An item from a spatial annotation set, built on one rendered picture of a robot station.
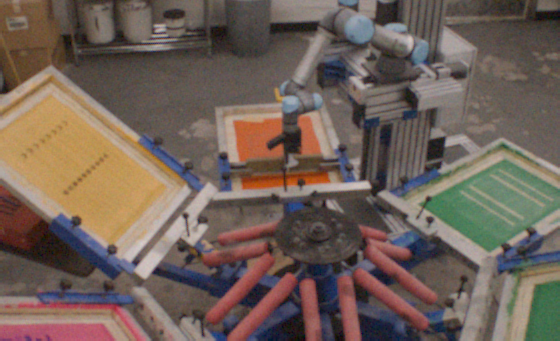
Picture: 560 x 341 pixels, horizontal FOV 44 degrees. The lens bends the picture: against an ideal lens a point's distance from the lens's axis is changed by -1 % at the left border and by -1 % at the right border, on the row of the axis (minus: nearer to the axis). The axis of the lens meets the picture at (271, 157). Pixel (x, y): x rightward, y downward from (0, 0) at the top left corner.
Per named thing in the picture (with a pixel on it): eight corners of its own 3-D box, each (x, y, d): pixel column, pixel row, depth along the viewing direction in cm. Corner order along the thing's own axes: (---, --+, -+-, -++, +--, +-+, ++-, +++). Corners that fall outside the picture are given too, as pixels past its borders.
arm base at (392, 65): (396, 59, 361) (398, 41, 356) (411, 72, 350) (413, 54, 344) (370, 64, 357) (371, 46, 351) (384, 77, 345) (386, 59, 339)
